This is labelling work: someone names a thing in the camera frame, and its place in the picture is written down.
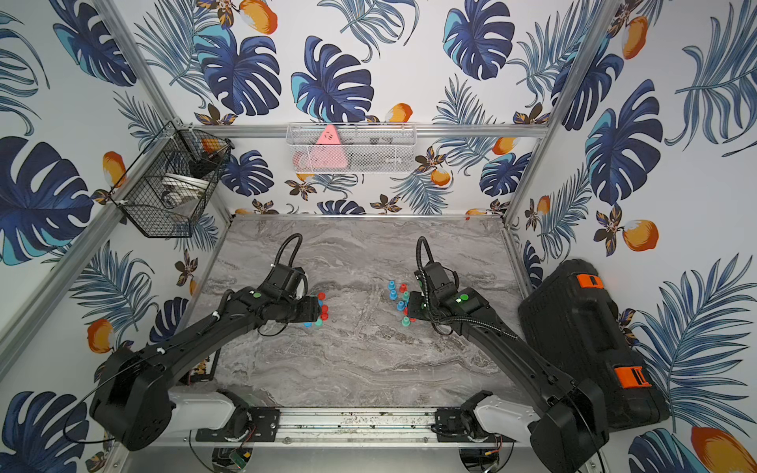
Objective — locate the white items in wire basket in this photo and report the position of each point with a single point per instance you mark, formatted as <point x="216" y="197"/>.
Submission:
<point x="182" y="195"/>

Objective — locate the black plastic tool case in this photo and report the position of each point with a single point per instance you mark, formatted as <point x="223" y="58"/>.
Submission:
<point x="570" y="320"/>

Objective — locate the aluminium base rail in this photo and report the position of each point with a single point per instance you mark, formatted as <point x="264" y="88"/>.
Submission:
<point x="489" y="423"/>

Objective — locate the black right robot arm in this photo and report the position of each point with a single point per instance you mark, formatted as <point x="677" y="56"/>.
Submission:
<point x="520" y="366"/>

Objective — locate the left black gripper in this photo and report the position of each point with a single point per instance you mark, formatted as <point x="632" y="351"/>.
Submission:
<point x="310" y="307"/>

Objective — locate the clear wall shelf basket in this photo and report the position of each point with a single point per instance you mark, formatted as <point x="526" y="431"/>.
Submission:
<point x="369" y="147"/>

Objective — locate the black wire basket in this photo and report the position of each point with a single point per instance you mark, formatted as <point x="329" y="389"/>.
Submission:
<point x="179" y="150"/>

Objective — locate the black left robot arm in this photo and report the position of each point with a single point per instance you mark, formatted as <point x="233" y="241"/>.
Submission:
<point x="132" y="401"/>

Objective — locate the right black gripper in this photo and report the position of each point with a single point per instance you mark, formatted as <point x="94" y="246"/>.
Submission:
<point x="413" y="305"/>

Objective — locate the pink triangular object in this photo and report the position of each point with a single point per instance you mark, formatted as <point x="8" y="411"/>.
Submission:
<point x="328" y="152"/>

